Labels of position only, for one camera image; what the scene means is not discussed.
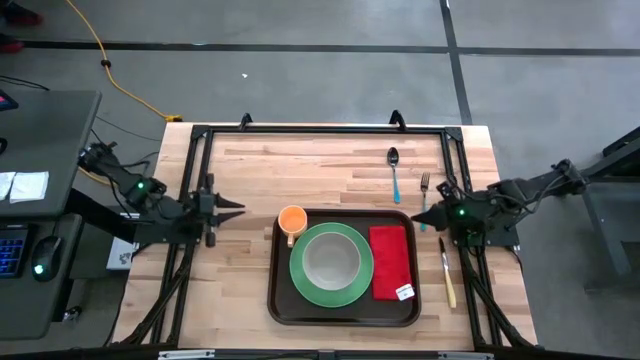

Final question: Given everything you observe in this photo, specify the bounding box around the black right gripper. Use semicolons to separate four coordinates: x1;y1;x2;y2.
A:
410;180;474;239

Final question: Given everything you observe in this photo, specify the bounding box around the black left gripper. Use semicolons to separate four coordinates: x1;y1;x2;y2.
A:
193;172;246;248

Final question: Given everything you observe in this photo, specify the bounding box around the fork with teal handle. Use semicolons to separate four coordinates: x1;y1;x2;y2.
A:
419;172;432;233

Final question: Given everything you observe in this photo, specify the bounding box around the red cloth napkin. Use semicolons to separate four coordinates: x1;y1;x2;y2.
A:
368;224;417;303

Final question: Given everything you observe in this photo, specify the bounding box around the orange mug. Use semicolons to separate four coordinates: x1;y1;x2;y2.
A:
277;204;309;249

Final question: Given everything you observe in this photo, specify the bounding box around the spoon with blue handle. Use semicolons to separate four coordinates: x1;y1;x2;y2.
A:
386;146;403;205

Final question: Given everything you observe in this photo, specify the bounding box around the green plate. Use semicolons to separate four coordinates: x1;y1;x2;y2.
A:
288;222;375;309

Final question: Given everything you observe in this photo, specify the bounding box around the grey bowl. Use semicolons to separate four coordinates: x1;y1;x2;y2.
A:
301;232;362;292

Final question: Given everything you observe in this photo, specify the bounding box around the dark brown serving tray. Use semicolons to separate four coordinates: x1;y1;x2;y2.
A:
267;208;422;328

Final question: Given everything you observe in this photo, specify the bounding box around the white printed box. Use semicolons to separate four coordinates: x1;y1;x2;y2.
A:
105;235;139;271

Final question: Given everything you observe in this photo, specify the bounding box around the dark metal stand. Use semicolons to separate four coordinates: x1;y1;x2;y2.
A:
574;124;640;294

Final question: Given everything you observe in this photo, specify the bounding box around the black computer mouse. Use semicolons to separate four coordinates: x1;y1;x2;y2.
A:
30;234;65;283

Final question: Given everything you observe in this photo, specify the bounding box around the dark grey desk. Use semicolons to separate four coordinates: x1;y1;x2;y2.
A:
0;89;103;341

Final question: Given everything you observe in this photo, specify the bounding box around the white paper sheet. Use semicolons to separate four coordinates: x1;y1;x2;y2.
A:
8;171;51;204
0;171;17;201

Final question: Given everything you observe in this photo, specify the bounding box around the backlit black keyboard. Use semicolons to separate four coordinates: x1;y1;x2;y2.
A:
0;224;31;279

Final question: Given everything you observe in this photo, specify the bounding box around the device with pink screen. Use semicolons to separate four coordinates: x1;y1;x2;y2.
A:
0;88;20;113

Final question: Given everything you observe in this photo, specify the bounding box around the knife with cream handle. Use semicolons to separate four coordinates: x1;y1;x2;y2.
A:
438;236;458;310

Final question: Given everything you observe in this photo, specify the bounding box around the long yellow extension cable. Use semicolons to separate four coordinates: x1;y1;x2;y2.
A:
64;0;184;124

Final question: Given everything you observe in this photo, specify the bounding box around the short yellow plug cable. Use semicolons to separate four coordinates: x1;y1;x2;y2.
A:
78;167;114;188

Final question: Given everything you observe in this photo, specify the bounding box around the silver frame bracket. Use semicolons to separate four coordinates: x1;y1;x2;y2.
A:
158;349;216;360
437;351;496;360

